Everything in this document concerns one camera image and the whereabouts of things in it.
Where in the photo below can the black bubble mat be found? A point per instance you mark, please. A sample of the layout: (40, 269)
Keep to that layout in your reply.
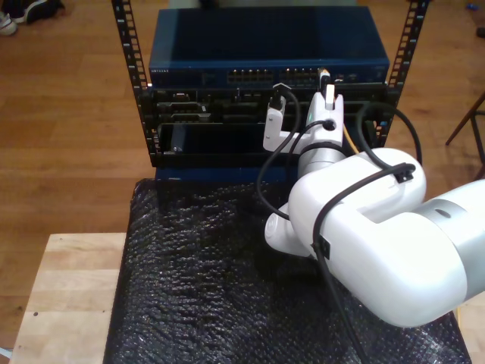
(189, 284)

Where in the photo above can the black rack shelf tray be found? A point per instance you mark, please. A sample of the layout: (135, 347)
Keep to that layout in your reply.
(212, 159)

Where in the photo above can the small blue object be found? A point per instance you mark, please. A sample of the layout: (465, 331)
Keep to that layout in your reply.
(471, 6)

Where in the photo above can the blue network switch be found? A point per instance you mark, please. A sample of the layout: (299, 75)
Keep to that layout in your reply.
(227, 38)

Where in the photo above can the blue rack base platform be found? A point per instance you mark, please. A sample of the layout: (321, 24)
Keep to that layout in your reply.
(227, 174)

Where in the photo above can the brown wooden chair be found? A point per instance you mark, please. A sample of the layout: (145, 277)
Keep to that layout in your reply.
(465, 120)

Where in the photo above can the black rack server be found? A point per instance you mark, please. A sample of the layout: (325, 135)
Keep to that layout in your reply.
(212, 103)

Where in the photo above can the black perforated rack post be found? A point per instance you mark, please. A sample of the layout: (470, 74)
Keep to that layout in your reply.
(412, 30)
(123, 38)

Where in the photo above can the white sneaker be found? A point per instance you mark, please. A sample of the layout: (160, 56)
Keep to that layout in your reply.
(5, 24)

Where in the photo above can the dark shoe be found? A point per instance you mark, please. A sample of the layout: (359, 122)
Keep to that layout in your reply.
(38, 9)

